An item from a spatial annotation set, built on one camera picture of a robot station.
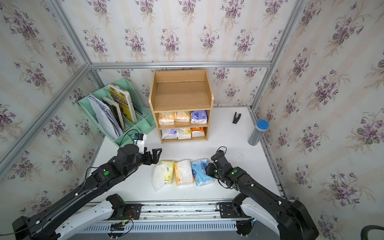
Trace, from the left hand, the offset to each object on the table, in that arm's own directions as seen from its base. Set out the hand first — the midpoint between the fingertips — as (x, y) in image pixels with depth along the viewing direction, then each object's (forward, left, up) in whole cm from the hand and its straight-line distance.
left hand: (157, 150), depth 73 cm
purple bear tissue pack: (+21, -22, +2) cm, 30 cm away
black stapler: (+36, -51, -17) cm, 65 cm away
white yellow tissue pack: (+19, -13, -12) cm, 26 cm away
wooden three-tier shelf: (+24, -12, +12) cm, 30 cm away
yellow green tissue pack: (-6, -2, -16) cm, 17 cm away
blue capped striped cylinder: (+14, -57, -4) cm, 59 cm away
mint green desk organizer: (+30, +14, -12) cm, 35 cm away
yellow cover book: (+36, +26, +2) cm, 44 cm away
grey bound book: (+30, +31, -1) cm, 43 cm away
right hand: (-4, -27, -16) cm, 32 cm away
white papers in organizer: (+18, +30, +5) cm, 35 cm away
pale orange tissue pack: (+19, -3, +2) cm, 20 cm away
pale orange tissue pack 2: (+22, -12, +1) cm, 25 cm away
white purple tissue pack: (+19, -3, -12) cm, 23 cm away
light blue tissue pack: (-2, -22, -16) cm, 27 cm away
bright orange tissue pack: (+20, -23, -12) cm, 32 cm away
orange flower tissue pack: (-5, -13, -15) cm, 21 cm away
